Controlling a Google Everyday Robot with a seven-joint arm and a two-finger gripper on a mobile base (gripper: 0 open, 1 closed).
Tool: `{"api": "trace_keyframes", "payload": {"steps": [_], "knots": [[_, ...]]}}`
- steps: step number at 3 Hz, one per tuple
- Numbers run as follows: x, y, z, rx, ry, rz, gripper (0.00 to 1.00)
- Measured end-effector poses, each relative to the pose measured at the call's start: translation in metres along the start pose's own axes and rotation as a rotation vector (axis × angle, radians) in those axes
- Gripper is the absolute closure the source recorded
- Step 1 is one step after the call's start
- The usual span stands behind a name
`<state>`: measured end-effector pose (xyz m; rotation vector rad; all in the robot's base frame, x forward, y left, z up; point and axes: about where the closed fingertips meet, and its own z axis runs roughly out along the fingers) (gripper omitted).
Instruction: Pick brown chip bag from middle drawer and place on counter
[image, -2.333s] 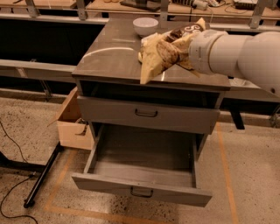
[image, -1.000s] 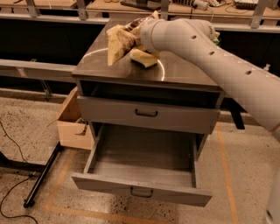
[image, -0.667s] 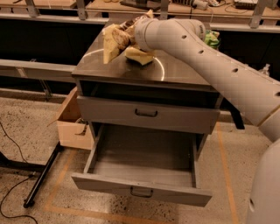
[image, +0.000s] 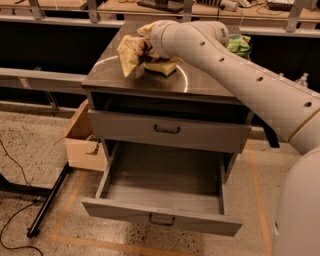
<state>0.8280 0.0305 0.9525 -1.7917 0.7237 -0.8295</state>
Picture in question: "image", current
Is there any grey metal shelf rail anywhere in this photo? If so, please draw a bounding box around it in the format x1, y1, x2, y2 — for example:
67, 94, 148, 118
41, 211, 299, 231
0, 68, 86, 95

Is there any yellow sponge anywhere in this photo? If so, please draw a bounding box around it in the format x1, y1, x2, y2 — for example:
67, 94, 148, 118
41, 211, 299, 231
144, 57, 182, 76

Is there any cardboard box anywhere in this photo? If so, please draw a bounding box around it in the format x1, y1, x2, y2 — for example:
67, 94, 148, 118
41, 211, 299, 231
57, 100, 108, 171

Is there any closed grey upper drawer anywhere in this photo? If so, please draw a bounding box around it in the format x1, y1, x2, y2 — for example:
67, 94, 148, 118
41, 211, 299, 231
88, 110, 251, 153

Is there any clear pump bottle right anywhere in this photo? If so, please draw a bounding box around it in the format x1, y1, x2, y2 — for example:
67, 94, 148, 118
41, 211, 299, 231
296, 73, 309, 87

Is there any open grey lower drawer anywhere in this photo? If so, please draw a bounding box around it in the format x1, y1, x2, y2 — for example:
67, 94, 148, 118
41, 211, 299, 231
82, 142, 242, 236

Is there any brown chip bag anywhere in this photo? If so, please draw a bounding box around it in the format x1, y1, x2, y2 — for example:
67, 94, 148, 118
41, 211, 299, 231
127, 37, 160, 64

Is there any black floor cable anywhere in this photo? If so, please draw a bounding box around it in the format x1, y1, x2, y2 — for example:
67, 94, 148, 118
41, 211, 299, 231
0, 139, 44, 256

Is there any green chip bag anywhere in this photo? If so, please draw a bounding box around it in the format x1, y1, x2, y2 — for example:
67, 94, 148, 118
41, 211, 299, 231
227, 34, 251, 57

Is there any grey drawer cabinet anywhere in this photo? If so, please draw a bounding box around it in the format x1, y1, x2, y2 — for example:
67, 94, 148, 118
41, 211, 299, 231
82, 22, 253, 174

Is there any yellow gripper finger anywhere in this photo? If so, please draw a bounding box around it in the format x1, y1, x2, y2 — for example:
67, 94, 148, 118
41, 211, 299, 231
137, 22, 157, 38
117, 35, 146, 77

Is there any black metal leg bar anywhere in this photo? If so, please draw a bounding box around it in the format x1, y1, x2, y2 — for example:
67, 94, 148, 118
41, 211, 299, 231
27, 163, 72, 238

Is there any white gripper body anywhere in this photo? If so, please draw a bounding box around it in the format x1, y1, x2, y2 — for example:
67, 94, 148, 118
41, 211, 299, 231
150, 20, 185, 58

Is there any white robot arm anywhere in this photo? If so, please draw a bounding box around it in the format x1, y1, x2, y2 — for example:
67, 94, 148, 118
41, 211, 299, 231
117, 20, 320, 256

